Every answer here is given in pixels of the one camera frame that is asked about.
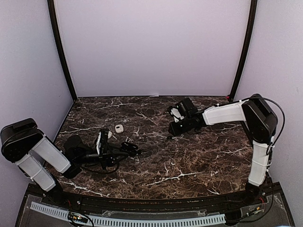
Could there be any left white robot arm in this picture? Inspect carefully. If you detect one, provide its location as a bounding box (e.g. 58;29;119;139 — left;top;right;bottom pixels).
0;118;127;206

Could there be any white slotted cable duct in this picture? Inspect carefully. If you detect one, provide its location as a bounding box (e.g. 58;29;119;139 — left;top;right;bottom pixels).
30;202;226;227

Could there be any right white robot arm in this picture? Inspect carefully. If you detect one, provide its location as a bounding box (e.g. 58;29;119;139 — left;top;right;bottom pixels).
168;94;281;205

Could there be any black frame post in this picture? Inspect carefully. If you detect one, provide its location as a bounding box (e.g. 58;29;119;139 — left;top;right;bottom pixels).
47;0;78;102
228;0;258;102

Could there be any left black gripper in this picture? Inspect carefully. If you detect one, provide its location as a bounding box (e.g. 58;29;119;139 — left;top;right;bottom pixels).
75;142;129;170

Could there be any black front rail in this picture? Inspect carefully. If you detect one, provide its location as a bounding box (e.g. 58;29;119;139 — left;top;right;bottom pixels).
56;192;247;212

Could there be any black charging case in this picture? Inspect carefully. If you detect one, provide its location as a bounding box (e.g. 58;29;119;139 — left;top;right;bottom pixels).
121;141;138;155

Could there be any left black frame post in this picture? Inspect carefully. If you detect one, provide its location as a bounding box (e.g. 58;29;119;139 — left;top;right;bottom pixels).
47;0;78;102

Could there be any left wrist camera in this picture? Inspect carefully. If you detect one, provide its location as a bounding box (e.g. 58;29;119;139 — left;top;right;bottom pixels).
95;128;110;157

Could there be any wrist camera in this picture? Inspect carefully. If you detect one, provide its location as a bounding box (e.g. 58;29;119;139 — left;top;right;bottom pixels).
95;128;110;157
168;102;187;122

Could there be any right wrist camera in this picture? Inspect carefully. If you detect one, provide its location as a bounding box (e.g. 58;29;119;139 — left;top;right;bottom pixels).
168;102;187;122

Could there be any right black frame post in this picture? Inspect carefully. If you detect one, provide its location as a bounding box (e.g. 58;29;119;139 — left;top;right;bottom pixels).
228;0;258;102

